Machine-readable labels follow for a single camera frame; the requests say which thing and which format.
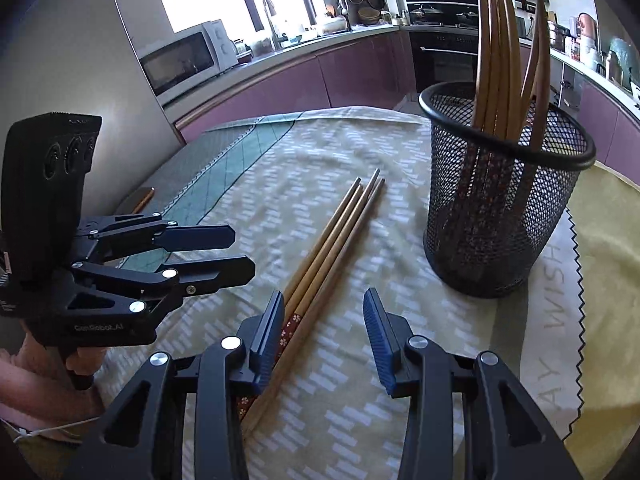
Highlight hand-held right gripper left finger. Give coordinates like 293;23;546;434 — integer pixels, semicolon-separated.
64;290;286;480

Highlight pink base cabinets peninsula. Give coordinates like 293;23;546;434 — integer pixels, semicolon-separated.
517;40;640;181

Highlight wooden chopstick red patterned end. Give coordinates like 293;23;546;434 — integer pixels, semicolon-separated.
241;178;387;438
237;169;382;421
282;176;362;306
284;185;365;323

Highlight grey refrigerator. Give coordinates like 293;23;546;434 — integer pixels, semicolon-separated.
0;0;187;261

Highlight black mesh cup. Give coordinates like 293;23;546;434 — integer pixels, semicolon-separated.
418;81;597;299

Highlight white microwave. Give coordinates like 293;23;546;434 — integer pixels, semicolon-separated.
137;20;240;98

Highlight small brown wooden piece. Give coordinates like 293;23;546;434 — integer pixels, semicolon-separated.
131;186;157;214

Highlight patterned green beige tablecloth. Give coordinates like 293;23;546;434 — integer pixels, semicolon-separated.
95;105;506;480

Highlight mint green air fryer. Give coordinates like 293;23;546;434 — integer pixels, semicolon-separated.
607;37;633;81

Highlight pink base cabinets with sink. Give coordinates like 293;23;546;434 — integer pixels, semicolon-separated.
165;22;418;143

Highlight person's left hand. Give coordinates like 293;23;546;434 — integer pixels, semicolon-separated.
20;332;108;401

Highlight black integrated stove oven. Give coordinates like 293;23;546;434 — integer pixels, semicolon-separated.
402;0;481;93

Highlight bunch of wooden chopsticks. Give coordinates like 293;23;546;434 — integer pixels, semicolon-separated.
457;0;552;281

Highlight person's left forearm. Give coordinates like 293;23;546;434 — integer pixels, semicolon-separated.
0;352;103;443

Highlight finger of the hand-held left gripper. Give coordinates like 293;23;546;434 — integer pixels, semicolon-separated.
64;255;257;319
86;213;237;252

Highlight steel sink faucet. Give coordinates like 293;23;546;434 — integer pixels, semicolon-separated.
262;0;281;48

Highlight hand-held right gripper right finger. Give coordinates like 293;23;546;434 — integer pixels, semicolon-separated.
363;287;585;480

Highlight yellow mat with grey border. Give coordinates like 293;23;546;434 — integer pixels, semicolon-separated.
492;157;640;443

